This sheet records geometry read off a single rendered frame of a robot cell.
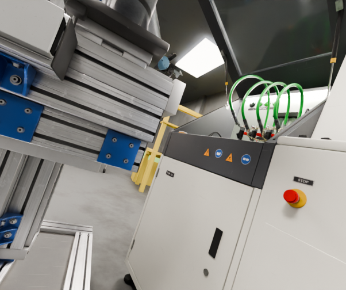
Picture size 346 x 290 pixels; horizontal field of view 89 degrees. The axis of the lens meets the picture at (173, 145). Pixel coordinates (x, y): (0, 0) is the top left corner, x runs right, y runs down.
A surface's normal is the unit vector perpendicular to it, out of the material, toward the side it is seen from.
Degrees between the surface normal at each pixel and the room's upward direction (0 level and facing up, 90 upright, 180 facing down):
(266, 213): 90
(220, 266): 90
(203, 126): 90
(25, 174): 90
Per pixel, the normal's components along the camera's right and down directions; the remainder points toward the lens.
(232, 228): -0.79, -0.30
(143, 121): 0.39, 0.07
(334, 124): -0.69, -0.52
